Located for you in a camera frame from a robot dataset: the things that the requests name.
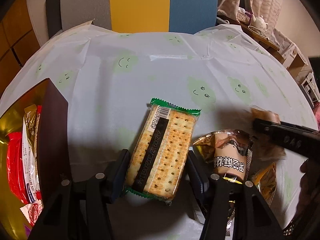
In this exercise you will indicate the white storage shelf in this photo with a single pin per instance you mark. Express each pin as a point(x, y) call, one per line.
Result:
point(310, 90)

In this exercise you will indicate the white blue tube sachet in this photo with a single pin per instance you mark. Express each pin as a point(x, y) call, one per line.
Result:
point(28, 138)

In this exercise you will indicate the white red Rosekiss packet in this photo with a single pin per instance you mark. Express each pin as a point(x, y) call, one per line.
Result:
point(32, 211)

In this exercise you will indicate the wooden side table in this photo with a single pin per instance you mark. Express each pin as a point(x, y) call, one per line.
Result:
point(289, 56)

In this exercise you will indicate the grey yellow blue chair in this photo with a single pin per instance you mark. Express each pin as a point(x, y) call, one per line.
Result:
point(132, 16)

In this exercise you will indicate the purple snack packet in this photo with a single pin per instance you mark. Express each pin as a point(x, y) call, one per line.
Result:
point(27, 230)

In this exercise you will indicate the golden tin box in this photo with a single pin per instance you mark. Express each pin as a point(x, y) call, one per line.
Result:
point(53, 172)

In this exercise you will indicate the large red snack packet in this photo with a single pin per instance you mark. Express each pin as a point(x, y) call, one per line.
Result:
point(15, 167)

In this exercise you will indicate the round tray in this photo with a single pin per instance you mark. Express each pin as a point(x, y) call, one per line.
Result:
point(257, 31)

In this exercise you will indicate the tissue box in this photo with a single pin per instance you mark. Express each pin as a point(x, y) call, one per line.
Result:
point(244, 17)

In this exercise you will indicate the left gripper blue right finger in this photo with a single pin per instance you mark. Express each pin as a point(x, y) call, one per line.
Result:
point(202, 185)

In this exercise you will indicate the green cracker packet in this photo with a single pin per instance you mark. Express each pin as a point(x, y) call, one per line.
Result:
point(159, 157)

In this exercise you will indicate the pale blue smiley tablecloth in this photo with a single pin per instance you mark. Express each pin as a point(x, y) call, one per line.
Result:
point(109, 79)

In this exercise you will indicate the orange zip seed bag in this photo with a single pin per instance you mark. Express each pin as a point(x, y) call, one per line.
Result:
point(265, 181)

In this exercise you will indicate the person right hand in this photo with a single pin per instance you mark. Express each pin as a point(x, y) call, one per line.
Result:
point(309, 184)

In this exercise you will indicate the brown dried meat packet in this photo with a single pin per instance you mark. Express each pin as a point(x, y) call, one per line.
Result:
point(264, 148)

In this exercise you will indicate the brown chocolate bread packet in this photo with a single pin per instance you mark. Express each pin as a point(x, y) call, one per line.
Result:
point(226, 158)

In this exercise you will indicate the chipmunk grain bar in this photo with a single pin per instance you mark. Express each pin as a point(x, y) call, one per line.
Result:
point(39, 110)

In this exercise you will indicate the white teapot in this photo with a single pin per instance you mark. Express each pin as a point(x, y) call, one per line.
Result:
point(259, 23)

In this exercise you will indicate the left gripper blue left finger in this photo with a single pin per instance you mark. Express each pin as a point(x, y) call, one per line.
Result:
point(116, 176)

